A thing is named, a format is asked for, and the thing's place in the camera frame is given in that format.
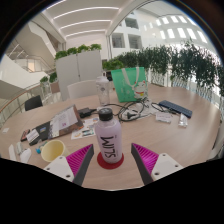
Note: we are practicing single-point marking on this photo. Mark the flat round red coaster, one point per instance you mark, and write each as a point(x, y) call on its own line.
point(101, 162)

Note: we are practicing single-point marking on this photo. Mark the clear plastic water bottle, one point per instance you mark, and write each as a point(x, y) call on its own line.
point(102, 90)

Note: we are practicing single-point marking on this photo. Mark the row of tall green plants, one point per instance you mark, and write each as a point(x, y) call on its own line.
point(176, 66)

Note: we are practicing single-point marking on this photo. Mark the green tote bag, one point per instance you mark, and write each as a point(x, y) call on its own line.
point(130, 84)

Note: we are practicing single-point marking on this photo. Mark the lavender black-capped drink bottle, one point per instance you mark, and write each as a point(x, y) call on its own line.
point(108, 138)

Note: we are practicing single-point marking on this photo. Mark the white chair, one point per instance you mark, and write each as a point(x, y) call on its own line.
point(82, 88)

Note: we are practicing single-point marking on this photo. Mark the black power adapter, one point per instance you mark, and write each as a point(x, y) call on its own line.
point(86, 111)

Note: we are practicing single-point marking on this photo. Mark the black chair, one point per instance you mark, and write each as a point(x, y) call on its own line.
point(33, 102)

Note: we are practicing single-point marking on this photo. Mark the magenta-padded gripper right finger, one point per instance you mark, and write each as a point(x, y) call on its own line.
point(160, 166)

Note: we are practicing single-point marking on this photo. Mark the green plants atop cabinet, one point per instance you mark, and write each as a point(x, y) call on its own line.
point(78, 50)

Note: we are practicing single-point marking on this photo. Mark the open magazine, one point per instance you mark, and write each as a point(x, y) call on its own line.
point(65, 122)

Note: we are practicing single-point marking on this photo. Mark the potted plants by railing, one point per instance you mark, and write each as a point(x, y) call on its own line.
point(48, 79)

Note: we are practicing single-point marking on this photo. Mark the small white paper note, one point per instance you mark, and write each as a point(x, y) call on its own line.
point(5, 130)

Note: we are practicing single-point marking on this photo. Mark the small black and red box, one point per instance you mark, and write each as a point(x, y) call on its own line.
point(25, 134)

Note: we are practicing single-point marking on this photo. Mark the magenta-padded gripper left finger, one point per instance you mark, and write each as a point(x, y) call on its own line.
point(63, 166)

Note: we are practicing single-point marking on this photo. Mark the colourful printed leaflet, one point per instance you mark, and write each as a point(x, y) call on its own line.
point(85, 131)

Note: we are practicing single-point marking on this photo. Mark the white cabinet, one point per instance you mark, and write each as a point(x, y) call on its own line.
point(78, 70)

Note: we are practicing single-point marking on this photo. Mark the pale yellow mug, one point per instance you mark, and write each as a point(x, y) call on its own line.
point(53, 150)

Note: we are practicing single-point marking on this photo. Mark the blue marker pen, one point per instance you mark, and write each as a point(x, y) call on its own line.
point(40, 148)

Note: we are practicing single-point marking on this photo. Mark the black notebook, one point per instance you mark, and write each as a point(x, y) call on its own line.
point(39, 131)

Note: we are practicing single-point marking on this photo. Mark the small white packet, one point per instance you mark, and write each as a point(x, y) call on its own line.
point(163, 117)
point(182, 120)

